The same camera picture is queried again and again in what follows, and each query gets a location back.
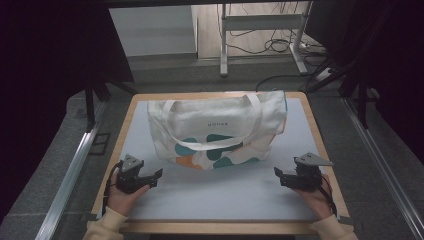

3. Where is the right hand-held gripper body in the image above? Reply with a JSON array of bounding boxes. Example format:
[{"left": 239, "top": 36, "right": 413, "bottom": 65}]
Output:
[{"left": 280, "top": 152, "right": 334, "bottom": 193}]

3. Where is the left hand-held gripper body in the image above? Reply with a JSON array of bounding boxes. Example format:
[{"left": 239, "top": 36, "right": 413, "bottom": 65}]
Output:
[{"left": 114, "top": 153, "right": 158, "bottom": 195}]

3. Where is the white canvas tote bag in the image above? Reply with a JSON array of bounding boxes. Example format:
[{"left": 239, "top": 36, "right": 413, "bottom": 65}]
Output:
[{"left": 146, "top": 90, "right": 288, "bottom": 171}]

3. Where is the person's left hand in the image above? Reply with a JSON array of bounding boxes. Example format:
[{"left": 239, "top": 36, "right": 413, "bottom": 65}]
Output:
[{"left": 106, "top": 173, "right": 151, "bottom": 217}]

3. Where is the person's right hand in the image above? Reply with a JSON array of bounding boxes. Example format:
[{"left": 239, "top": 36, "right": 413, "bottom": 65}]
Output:
[{"left": 292, "top": 173, "right": 334, "bottom": 222}]

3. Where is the black metal stand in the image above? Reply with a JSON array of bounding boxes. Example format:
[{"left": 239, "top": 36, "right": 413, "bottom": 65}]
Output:
[
  {"left": 304, "top": 49, "right": 373, "bottom": 130},
  {"left": 83, "top": 73, "right": 138, "bottom": 133}
]

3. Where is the white power strip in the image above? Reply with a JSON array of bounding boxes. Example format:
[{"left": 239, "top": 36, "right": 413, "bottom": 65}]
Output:
[{"left": 314, "top": 67, "right": 335, "bottom": 83}]

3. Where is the dark curtain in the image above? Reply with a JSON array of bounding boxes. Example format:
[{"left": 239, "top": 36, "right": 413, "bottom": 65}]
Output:
[
  {"left": 0, "top": 0, "right": 135, "bottom": 224},
  {"left": 304, "top": 0, "right": 424, "bottom": 164}
]

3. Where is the white partition panel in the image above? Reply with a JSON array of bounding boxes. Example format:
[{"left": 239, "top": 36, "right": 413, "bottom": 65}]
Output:
[{"left": 108, "top": 5, "right": 198, "bottom": 58}]

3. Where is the left hand-held gripper black cable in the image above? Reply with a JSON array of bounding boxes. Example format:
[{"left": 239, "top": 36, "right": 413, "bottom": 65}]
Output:
[{"left": 101, "top": 161, "right": 124, "bottom": 217}]

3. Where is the hand-held gripper black cable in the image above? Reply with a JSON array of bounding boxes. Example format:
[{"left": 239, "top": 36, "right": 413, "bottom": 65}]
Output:
[
  {"left": 101, "top": 161, "right": 124, "bottom": 217},
  {"left": 316, "top": 175, "right": 338, "bottom": 218}
]

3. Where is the right hand-held gripper black cable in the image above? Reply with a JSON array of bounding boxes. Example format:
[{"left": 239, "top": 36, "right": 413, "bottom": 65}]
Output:
[{"left": 316, "top": 175, "right": 338, "bottom": 218}]

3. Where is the aluminium floor rail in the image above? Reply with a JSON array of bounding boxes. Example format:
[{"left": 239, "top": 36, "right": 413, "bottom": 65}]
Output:
[
  {"left": 34, "top": 101, "right": 108, "bottom": 240},
  {"left": 342, "top": 97, "right": 424, "bottom": 240}
]

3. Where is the long black floor cable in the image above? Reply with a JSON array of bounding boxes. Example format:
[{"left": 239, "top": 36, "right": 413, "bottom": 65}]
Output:
[{"left": 255, "top": 73, "right": 316, "bottom": 92}]

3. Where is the tangle of black floor cables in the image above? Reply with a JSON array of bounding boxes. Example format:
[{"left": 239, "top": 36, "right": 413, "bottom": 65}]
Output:
[{"left": 216, "top": 3, "right": 326, "bottom": 58}]

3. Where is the white metal desk frame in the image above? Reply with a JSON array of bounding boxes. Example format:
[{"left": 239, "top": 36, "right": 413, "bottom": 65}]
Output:
[{"left": 218, "top": 2, "right": 314, "bottom": 78}]

